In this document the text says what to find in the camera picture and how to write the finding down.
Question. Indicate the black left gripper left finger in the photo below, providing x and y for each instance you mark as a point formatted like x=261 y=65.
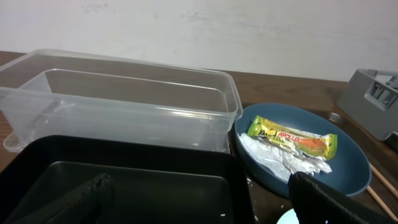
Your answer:
x=90 y=202

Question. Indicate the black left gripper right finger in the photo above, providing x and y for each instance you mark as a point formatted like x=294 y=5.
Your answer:
x=315 y=202

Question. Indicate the light blue bowl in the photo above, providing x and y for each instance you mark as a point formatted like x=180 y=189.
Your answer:
x=289 y=217

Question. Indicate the dark blue plate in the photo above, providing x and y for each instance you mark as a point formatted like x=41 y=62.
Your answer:
x=351 y=172

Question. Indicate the yellow green snack wrapper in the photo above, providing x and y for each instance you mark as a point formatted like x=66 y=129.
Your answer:
x=294 y=140

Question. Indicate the grey dishwasher rack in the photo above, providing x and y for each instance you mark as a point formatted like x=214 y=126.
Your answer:
x=371 y=100

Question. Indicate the left wooden chopstick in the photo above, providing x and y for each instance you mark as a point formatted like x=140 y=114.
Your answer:
x=379 y=201

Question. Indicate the wooden chopstick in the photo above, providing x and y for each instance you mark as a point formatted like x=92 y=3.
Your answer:
x=379 y=201
x=385 y=182

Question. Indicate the dark brown serving tray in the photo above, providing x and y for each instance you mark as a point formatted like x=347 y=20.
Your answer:
x=269 y=206

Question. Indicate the black plastic tray bin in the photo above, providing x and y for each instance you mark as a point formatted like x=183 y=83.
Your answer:
x=150 y=184

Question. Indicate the right wooden chopstick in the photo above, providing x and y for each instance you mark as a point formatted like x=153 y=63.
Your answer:
x=385 y=182

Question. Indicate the clear plastic bin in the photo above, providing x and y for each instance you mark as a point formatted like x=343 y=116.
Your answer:
x=55 y=92

